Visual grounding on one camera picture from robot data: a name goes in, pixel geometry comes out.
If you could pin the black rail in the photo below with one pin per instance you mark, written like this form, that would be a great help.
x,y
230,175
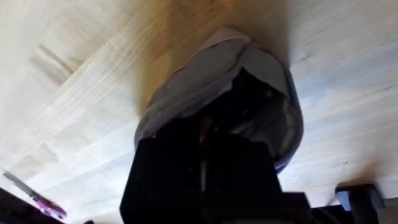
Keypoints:
x,y
18,210

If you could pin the black and blue block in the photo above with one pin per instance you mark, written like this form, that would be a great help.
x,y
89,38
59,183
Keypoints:
x,y
360,199

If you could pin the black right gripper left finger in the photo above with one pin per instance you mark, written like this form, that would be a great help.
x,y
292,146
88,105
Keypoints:
x,y
161,180

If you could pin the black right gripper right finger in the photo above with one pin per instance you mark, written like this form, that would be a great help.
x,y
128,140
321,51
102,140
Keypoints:
x,y
242,180

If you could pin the purple and grey zip bag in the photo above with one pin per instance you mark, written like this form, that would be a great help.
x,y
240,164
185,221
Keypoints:
x,y
202,77

